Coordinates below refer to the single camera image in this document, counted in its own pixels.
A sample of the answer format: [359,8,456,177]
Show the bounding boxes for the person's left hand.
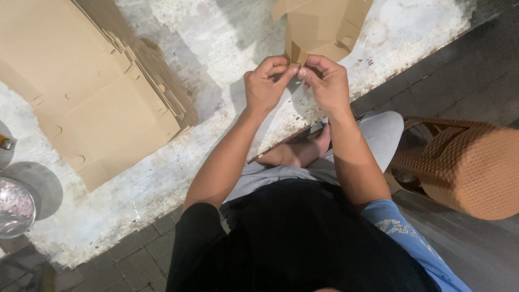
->
[243,55,299,114]

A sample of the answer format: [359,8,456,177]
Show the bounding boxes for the person's right hand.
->
[297,55,352,117]

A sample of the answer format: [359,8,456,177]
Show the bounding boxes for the brown cardboard box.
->
[272,0,374,66]

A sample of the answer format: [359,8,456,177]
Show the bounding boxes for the person's bare foot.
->
[255,123,331,169]

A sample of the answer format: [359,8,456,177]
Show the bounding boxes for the person's grey shorts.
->
[224,111,405,203]

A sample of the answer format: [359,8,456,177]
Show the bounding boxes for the brown woven plastic chair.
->
[384,116,519,221]

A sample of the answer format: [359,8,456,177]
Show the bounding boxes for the person's black and blue shirt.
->
[165,178,473,292]

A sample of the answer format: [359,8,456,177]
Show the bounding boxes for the stack of flat cardboard sheets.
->
[0,0,200,193]

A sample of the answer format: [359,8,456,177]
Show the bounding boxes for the clear glass jar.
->
[0,177,37,240]

